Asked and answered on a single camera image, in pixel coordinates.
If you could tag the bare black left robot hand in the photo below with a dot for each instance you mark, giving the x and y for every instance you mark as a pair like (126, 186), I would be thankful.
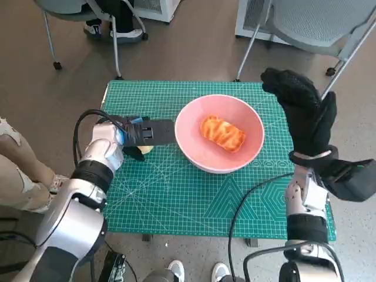
(135, 152)

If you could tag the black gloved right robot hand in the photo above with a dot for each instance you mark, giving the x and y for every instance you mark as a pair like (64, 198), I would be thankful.
(308, 117)

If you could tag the pale round bread bun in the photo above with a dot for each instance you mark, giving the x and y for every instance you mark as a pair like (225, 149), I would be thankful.
(147, 149)

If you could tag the pink bowl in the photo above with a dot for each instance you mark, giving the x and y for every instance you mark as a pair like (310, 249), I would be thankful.
(191, 141)

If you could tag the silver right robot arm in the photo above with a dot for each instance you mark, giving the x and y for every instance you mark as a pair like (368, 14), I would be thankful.
(305, 199)

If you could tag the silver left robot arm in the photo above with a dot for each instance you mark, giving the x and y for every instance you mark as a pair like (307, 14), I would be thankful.
(100, 147)

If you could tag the green cutting mat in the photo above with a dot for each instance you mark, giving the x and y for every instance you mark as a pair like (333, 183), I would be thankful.
(176, 199)

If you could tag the grey mesh office chair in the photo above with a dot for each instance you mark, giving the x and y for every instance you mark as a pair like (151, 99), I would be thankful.
(317, 20)

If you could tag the white cabinet with vent grille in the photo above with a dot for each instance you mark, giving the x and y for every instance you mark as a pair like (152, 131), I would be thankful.
(164, 10)
(249, 17)

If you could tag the black electronics box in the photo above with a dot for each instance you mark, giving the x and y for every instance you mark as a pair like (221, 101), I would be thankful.
(113, 267)

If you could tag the person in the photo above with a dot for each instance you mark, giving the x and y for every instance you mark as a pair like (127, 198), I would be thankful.
(17, 170)
(176, 268)
(120, 14)

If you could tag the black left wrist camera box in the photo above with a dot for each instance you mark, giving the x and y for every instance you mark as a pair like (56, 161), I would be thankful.
(152, 132)

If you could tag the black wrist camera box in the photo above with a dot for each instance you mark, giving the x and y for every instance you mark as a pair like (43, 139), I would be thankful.
(152, 132)
(349, 182)

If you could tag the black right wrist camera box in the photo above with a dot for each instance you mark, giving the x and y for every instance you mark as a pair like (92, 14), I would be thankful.
(349, 182)

